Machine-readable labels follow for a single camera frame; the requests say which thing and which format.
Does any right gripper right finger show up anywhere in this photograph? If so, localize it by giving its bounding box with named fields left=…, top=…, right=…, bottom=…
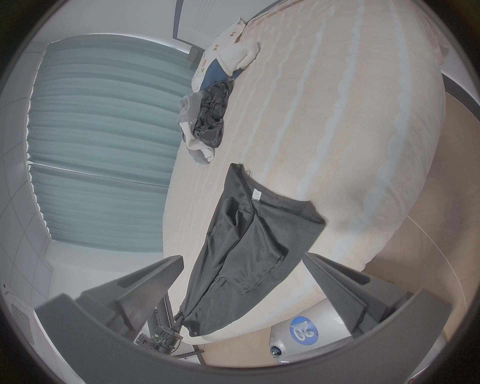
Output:
left=303, top=253, right=407, bottom=335

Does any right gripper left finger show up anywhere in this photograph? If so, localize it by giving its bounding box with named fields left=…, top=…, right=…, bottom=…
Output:
left=77, top=256, right=184, bottom=340

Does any black T-shirt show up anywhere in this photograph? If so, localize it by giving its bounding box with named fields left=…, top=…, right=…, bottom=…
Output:
left=174, top=163, right=327, bottom=337

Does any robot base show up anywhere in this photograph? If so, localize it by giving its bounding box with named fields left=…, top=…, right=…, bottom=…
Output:
left=269, top=300, right=353, bottom=366

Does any bed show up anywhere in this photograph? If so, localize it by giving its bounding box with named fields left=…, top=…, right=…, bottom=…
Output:
left=161, top=0, right=447, bottom=344

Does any pile of clothes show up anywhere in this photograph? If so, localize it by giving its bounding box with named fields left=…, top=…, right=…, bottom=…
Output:
left=177, top=37, right=261, bottom=164

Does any blue-green curtain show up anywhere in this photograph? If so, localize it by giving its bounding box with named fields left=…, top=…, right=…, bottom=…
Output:
left=29, top=165, right=173, bottom=254
left=27, top=35, right=199, bottom=187

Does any ceiling air conditioner vent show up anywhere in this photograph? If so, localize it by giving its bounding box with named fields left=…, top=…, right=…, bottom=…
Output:
left=0, top=281, right=36, bottom=346

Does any grey bedside table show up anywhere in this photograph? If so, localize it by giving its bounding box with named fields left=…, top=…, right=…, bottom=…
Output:
left=187, top=47, right=205, bottom=71

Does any white printed pillow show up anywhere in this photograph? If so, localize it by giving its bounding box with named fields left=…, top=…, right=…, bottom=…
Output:
left=191, top=20, right=248, bottom=92

